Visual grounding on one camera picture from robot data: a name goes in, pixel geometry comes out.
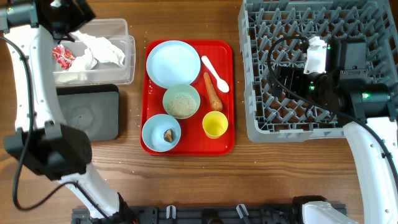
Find red snack wrapper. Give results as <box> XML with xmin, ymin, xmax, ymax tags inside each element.
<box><xmin>52</xmin><ymin>44</ymin><xmax>76</xmax><ymax>70</ymax></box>

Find white paper napkin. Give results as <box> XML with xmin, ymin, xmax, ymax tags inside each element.
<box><xmin>68</xmin><ymin>31</ymin><xmax>125</xmax><ymax>72</ymax></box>

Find yellow plastic cup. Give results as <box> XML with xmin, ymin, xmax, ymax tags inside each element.
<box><xmin>202</xmin><ymin>111</ymin><xmax>229</xmax><ymax>139</ymax></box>

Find green bowl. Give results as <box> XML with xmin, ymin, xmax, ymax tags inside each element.
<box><xmin>162</xmin><ymin>84</ymin><xmax>201</xmax><ymax>119</ymax></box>

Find white rice grains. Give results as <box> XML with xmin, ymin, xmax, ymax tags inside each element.
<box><xmin>167</xmin><ymin>93</ymin><xmax>197</xmax><ymax>119</ymax></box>

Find brown food scrap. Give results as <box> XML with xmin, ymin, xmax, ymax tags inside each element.
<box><xmin>164</xmin><ymin>129</ymin><xmax>174</xmax><ymax>143</ymax></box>

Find small light blue bowl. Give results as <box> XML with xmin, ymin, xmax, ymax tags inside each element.
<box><xmin>141</xmin><ymin>114</ymin><xmax>182</xmax><ymax>152</ymax></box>

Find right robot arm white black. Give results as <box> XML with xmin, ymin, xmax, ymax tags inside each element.
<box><xmin>268</xmin><ymin>36</ymin><xmax>397</xmax><ymax>223</ymax></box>

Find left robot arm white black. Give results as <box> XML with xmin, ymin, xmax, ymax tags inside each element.
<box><xmin>1</xmin><ymin>1</ymin><xmax>137</xmax><ymax>223</ymax></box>

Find grey dishwasher rack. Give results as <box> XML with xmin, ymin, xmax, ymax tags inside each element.
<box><xmin>238</xmin><ymin>0</ymin><xmax>397</xmax><ymax>143</ymax></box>

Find clear plastic waste bin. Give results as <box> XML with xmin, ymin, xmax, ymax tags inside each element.
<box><xmin>52</xmin><ymin>19</ymin><xmax>136</xmax><ymax>86</ymax></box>

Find black waste tray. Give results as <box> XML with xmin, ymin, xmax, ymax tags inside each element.
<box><xmin>57</xmin><ymin>84</ymin><xmax>119</xmax><ymax>142</ymax></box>

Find white plastic spoon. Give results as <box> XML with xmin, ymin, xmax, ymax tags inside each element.
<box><xmin>201</xmin><ymin>55</ymin><xmax>229</xmax><ymax>93</ymax></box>

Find orange carrot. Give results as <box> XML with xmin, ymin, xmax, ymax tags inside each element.
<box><xmin>203</xmin><ymin>72</ymin><xmax>223</xmax><ymax>111</ymax></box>

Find red serving tray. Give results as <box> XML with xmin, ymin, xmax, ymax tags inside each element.
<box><xmin>141</xmin><ymin>40</ymin><xmax>235</xmax><ymax>156</ymax></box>

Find large light blue plate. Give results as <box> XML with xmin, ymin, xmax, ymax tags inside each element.
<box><xmin>146</xmin><ymin>40</ymin><xmax>201</xmax><ymax>89</ymax></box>

